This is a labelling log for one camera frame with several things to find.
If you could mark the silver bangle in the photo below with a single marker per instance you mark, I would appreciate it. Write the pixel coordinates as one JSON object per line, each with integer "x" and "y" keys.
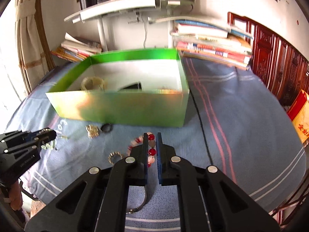
{"x": 145, "y": 195}

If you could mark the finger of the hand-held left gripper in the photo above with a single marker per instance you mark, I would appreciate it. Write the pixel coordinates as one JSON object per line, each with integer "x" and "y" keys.
{"x": 21, "y": 135}
{"x": 29, "y": 146}

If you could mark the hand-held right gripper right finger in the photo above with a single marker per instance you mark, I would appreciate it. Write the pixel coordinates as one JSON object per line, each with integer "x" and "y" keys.
{"x": 158, "y": 160}

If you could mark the black wrist watch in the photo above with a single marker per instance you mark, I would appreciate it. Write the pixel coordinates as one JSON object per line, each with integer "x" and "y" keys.
{"x": 132, "y": 86}

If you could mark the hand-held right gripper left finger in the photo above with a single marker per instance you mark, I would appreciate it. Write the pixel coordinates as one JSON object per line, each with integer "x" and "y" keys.
{"x": 144, "y": 160}

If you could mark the white raised desk shelf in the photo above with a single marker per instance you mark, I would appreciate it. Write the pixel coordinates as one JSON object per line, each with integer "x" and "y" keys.
{"x": 115, "y": 8}

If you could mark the beige curtain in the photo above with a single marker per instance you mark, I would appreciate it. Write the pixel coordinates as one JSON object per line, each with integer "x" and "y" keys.
{"x": 26, "y": 41}

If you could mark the green iridescent cardboard box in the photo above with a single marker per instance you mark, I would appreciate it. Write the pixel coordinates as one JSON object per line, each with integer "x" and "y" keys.
{"x": 135, "y": 111}

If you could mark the yellow red gift bag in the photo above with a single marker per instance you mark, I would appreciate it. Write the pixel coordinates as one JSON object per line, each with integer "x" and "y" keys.
{"x": 301, "y": 120}

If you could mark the red carved wooden bench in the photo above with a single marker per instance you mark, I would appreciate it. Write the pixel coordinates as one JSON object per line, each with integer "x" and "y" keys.
{"x": 272, "y": 58}

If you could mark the slanted pile of thin books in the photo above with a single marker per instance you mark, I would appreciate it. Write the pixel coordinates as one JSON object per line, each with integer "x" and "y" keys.
{"x": 74, "y": 48}

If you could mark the person's left forearm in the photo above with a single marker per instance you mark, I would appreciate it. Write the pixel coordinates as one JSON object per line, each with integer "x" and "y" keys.
{"x": 16, "y": 195}

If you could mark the flat stack of books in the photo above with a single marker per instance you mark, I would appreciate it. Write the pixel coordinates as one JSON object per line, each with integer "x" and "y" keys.
{"x": 212, "y": 46}

